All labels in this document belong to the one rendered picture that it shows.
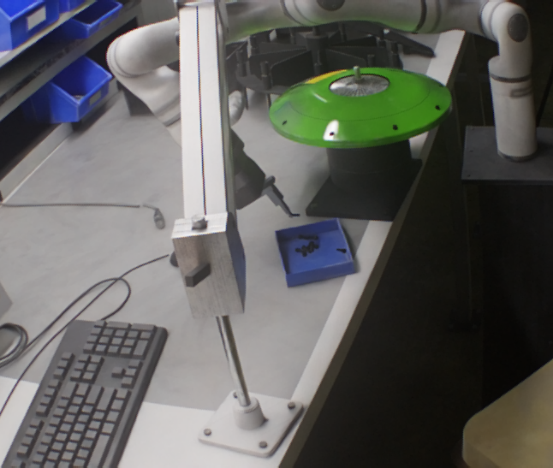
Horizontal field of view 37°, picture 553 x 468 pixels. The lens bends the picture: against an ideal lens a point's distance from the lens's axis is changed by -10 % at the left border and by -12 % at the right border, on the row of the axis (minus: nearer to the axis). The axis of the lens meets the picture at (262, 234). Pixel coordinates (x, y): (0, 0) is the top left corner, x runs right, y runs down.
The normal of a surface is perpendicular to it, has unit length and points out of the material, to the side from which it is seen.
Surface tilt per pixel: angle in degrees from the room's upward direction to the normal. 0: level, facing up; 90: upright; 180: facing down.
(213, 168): 38
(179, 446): 0
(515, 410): 0
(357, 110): 14
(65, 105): 93
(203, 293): 90
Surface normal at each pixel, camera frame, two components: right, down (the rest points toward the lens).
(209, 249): -0.04, 0.51
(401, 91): -0.02, -0.80
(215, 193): -0.16, -0.36
